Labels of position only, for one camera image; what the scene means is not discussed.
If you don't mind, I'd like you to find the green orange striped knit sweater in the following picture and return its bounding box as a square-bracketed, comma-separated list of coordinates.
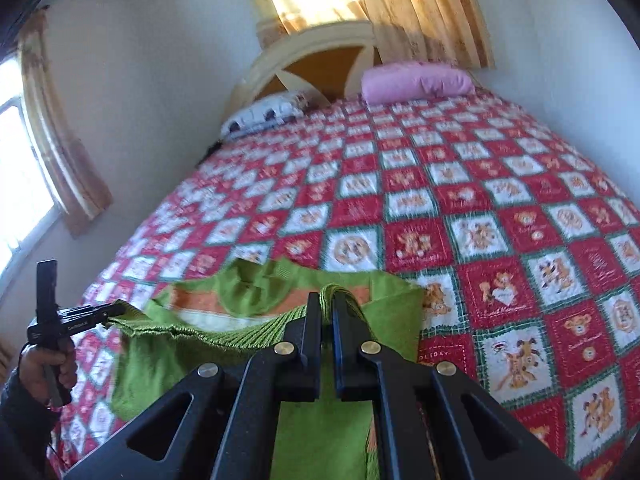
[107, 258, 426, 480]

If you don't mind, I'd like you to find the wide yellow window curtain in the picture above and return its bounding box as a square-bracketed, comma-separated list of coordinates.
[350, 0, 496, 68]

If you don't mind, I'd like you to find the dark cloth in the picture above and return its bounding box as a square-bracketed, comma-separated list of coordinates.
[197, 140, 223, 166]

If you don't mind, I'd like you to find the white framed sliding window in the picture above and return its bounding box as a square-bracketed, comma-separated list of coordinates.
[0, 55, 66, 291]

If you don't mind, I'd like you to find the beige side window curtain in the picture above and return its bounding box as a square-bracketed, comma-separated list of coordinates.
[17, 7, 113, 238]

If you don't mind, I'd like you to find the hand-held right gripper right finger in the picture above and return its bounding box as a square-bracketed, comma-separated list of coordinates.
[332, 292, 581, 480]

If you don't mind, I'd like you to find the person's left hand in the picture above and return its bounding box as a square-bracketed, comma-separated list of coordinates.
[19, 342, 79, 406]

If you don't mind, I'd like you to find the cream and brown bed headboard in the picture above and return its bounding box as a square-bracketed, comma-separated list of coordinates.
[222, 20, 386, 126]

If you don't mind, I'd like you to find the white patterned pillow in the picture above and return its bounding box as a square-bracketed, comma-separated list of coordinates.
[220, 89, 321, 141]

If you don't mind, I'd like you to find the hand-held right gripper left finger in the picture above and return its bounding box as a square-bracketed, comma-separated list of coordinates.
[62, 292, 323, 480]

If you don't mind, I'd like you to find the person's left forearm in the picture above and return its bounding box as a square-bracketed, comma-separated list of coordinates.
[0, 370, 56, 480]

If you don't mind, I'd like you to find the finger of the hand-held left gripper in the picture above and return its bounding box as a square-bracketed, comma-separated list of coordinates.
[65, 310, 126, 333]
[59, 300, 126, 317]

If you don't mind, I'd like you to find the red checkered printed blanket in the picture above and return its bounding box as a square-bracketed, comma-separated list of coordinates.
[50, 85, 640, 480]

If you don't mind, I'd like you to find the pink pillow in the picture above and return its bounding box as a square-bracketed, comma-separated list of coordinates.
[361, 60, 476, 106]

